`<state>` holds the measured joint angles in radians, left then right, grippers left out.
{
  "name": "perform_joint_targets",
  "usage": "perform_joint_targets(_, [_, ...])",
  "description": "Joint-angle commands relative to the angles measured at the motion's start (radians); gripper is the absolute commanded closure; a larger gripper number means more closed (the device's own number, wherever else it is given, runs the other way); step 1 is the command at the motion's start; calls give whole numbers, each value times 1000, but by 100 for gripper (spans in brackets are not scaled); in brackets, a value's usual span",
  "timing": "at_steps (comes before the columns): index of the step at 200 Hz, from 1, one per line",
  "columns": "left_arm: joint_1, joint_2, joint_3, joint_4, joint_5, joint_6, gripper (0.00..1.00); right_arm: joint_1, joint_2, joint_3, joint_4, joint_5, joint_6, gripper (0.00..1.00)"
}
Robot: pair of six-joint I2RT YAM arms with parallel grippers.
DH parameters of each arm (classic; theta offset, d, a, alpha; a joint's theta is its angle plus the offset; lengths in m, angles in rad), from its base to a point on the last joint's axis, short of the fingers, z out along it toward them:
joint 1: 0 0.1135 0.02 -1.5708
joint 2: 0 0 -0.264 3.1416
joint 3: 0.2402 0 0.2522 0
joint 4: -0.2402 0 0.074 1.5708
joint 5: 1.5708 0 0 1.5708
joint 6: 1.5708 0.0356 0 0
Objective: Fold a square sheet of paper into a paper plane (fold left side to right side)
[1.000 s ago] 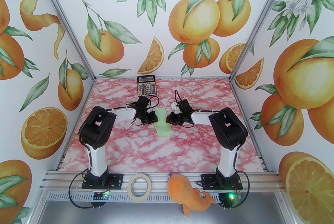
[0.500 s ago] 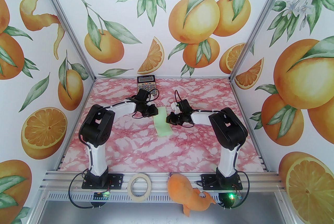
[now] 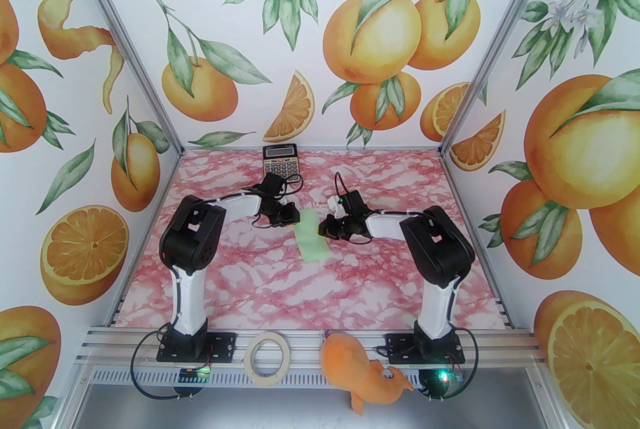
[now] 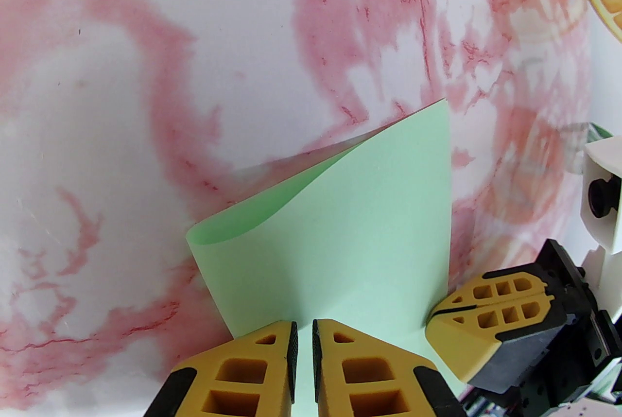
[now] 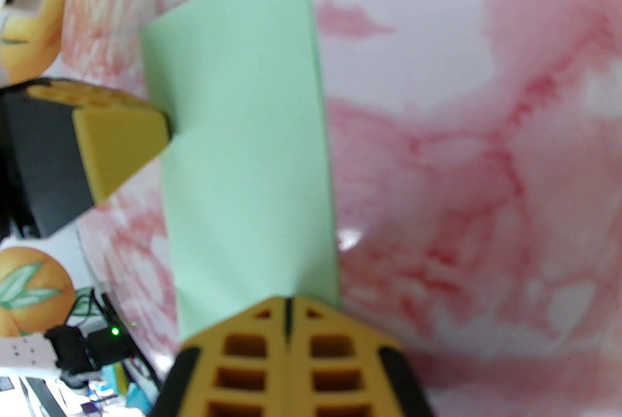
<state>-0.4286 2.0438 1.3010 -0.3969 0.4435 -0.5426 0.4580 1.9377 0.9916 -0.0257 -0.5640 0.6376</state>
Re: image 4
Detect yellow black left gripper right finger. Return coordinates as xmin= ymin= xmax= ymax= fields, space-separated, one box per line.
xmin=312 ymin=319 xmax=468 ymax=417

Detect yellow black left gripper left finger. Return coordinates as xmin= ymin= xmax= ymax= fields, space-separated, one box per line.
xmin=143 ymin=321 xmax=298 ymax=417

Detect light green paper sheet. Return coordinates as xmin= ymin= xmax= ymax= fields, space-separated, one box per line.
xmin=186 ymin=98 xmax=468 ymax=417

